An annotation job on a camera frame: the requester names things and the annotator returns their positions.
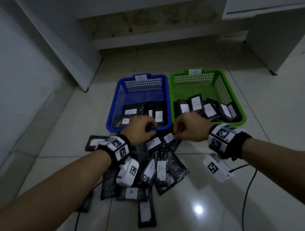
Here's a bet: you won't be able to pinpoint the pile of black packets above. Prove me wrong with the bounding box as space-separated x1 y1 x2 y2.
85 132 190 229
173 94 243 123

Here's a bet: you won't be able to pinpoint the black camera cable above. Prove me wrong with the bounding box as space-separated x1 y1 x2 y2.
73 180 103 231
229 164 258 231

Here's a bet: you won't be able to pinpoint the white desk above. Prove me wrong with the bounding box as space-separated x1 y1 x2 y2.
224 0 305 76

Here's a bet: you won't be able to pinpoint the person's right hand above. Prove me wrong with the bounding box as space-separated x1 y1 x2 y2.
173 112 214 143

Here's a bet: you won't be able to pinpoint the black left wristband with markers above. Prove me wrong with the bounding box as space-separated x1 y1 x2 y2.
96 134 131 170

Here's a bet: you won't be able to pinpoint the person's right forearm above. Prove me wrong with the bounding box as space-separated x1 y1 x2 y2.
241 137 305 205

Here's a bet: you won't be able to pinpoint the black packet with white label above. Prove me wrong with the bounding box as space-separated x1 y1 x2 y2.
144 102 154 118
123 104 145 117
161 132 183 153
152 101 168 127
114 115 134 130

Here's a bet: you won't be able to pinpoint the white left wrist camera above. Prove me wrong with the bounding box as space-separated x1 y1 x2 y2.
116 158 140 187

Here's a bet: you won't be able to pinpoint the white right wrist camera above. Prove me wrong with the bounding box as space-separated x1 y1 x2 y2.
203 156 235 184

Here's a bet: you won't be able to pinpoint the black right camera cable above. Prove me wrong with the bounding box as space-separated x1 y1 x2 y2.
229 164 258 231

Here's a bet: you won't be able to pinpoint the black right wristband with markers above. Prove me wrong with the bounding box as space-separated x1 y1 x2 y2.
208 122 253 161

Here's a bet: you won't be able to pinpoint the person's left hand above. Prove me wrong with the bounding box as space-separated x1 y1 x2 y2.
121 116 158 145

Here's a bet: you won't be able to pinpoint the person's left forearm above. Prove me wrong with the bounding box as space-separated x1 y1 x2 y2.
0 150 112 231

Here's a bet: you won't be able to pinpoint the blue plastic basket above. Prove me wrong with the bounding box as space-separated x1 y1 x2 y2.
105 73 172 133

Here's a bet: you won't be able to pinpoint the white cabinet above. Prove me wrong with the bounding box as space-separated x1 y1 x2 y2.
21 0 103 92

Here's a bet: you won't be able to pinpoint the green plastic basket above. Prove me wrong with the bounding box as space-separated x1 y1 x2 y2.
168 68 247 127

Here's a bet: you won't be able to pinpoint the black left camera cable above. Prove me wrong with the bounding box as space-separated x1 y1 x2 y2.
73 180 103 231

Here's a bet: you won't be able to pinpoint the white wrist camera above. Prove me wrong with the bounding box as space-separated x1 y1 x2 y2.
116 158 140 187
203 156 235 184

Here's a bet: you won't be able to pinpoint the black wristband with markers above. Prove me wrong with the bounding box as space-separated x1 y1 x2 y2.
208 122 253 161
96 134 131 170

